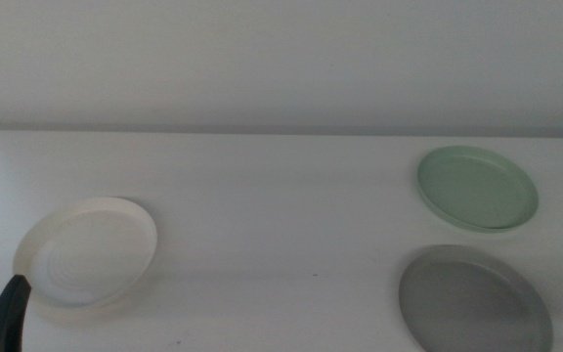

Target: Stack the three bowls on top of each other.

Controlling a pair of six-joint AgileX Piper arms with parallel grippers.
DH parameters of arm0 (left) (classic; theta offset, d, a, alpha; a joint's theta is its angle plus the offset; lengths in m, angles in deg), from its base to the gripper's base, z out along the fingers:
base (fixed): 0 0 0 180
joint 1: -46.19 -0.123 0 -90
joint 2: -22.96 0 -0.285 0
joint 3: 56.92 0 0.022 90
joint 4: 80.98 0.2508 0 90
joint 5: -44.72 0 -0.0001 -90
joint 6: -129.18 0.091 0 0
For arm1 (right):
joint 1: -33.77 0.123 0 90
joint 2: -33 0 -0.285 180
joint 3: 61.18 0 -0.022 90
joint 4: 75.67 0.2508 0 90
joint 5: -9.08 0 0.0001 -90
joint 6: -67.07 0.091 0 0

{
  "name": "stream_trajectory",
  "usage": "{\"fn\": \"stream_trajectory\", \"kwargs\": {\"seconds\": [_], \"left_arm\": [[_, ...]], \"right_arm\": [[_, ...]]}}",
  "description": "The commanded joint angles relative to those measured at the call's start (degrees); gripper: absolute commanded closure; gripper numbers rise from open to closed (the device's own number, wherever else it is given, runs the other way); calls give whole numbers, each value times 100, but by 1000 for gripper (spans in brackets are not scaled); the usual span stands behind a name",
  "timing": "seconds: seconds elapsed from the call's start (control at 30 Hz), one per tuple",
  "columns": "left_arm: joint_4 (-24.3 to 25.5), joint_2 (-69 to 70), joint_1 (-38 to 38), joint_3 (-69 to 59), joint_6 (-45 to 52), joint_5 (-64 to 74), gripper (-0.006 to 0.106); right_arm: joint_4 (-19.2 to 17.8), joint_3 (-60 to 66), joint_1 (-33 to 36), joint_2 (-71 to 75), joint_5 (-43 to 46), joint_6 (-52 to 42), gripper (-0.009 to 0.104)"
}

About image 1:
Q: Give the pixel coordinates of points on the white backdrop board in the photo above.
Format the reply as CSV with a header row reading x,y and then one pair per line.
x,y
281,58

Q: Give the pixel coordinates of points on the grey shallow bowl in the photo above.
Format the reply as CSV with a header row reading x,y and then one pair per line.
x,y
467,308

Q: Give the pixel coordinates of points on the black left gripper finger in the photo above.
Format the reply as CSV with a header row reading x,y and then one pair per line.
x,y
3,322

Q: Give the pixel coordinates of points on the pale green shallow bowl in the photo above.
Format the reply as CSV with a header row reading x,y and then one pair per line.
x,y
477,188

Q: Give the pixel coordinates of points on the white shallow bowl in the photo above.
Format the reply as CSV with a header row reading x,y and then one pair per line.
x,y
91,249

